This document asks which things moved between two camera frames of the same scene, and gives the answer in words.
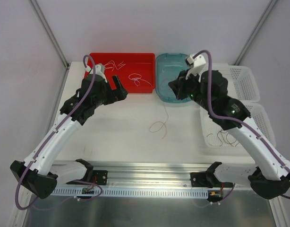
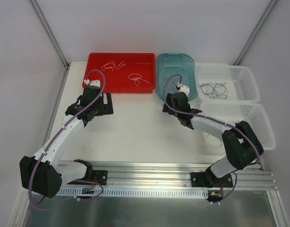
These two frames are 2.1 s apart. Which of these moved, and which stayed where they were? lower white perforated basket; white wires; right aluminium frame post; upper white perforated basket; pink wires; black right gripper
Moved: pink wires; black right gripper
Stayed: upper white perforated basket; lower white perforated basket; right aluminium frame post; white wires
